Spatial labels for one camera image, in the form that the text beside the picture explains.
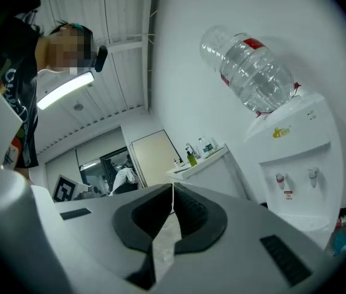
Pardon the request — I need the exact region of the black head-worn camera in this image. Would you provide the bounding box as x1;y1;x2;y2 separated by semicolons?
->
92;45;109;74

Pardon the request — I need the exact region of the white sink counter cabinet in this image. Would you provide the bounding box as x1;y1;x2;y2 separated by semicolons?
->
165;144;249;199

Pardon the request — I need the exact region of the long ceiling light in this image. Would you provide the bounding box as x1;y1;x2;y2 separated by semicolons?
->
36;71;96;111

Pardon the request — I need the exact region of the clear bottle with dark label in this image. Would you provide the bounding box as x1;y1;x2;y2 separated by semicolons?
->
202;137;216;157

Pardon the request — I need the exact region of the dark-framed glass doorway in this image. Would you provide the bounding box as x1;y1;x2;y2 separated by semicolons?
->
78;146;148;196

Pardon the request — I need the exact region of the white water dispenser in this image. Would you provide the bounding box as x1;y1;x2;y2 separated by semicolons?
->
243;91;345;252

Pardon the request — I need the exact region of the beige door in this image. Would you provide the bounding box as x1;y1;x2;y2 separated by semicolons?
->
129;129;182;189

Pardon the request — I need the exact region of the grey wall conduit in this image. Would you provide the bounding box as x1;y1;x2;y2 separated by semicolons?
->
146;0;161;112

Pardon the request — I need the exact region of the person's head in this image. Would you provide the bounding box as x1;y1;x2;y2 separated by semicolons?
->
35;19;96;75

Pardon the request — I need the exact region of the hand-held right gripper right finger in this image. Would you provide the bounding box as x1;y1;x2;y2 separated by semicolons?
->
173;182;228;255

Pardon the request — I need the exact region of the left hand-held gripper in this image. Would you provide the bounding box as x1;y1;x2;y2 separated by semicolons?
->
51;174;80;203

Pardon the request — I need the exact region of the blue cleaning bottle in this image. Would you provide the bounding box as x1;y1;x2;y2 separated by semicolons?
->
331;222;346;257

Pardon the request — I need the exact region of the clear large water bottle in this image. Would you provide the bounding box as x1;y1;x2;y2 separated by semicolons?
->
199;24;302;118

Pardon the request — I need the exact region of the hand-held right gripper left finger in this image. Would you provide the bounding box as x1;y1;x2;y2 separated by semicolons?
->
112;183;174;291

